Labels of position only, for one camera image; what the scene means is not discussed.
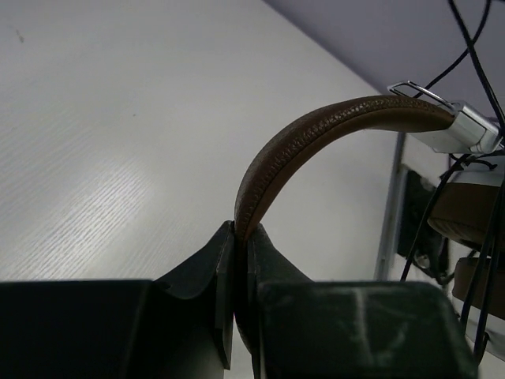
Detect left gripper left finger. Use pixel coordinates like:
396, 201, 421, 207
155, 221, 234, 371

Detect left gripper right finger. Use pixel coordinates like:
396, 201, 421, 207
234, 224, 312, 378

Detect brown silver headphones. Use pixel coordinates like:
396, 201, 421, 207
234, 92, 502, 313

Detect thin black headphone cable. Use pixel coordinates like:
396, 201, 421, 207
400, 0, 505, 366

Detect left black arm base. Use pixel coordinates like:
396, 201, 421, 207
396, 167, 454, 280

